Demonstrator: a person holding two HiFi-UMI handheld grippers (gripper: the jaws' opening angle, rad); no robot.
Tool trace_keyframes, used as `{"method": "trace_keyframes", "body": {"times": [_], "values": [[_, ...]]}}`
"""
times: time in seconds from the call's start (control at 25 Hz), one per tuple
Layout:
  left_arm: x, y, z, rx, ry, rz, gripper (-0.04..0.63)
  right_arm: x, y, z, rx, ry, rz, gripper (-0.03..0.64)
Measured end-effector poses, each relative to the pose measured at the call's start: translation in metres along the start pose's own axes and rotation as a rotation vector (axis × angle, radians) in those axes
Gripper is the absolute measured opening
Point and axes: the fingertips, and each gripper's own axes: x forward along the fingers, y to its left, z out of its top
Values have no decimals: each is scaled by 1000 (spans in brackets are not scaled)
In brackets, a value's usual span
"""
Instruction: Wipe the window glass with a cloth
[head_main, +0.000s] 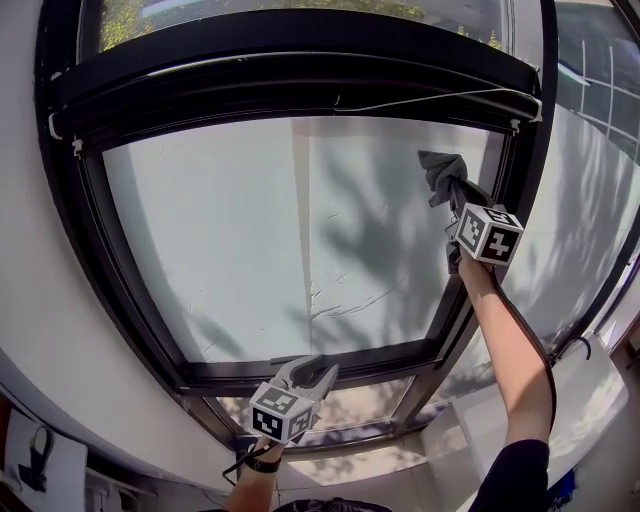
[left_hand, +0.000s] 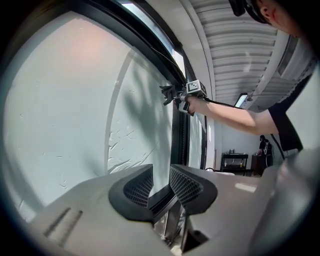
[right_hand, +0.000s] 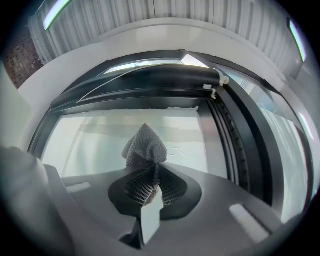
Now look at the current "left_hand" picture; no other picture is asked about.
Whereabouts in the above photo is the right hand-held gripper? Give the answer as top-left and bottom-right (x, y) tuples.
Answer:
(171, 79), (208, 117)

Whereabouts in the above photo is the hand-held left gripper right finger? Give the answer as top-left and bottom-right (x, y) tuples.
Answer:
(169, 163), (267, 256)

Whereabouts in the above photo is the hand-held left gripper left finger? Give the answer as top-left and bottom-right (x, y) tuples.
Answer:
(32, 163), (181, 256)

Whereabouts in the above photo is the grey cloth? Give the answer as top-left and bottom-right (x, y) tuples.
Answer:
(159, 84), (177, 106)

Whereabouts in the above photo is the frosted window glass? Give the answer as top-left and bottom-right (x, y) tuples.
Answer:
(2, 17), (176, 223)

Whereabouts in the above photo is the person's right forearm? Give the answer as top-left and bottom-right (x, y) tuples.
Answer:
(207, 99), (280, 136)

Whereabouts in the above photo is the person's right hand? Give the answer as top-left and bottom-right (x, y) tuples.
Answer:
(187, 96), (210, 116)

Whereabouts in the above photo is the adjacent frosted window pane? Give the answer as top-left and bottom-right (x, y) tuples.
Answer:
(187, 113), (207, 171)

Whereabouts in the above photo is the black table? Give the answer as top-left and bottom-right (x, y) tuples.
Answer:
(221, 153), (249, 176)

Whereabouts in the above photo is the brown cabinet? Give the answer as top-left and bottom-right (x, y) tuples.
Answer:
(251, 154), (263, 177)

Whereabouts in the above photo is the ceiling light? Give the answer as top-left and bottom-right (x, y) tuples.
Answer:
(234, 92), (249, 110)

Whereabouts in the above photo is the clear upper window pane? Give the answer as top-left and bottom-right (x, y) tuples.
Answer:
(119, 0), (187, 76)

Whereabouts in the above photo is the person's head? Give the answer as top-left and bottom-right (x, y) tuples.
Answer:
(259, 0), (320, 38)

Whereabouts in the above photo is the black head-worn camera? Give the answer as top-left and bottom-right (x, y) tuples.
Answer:
(228, 0), (266, 25)

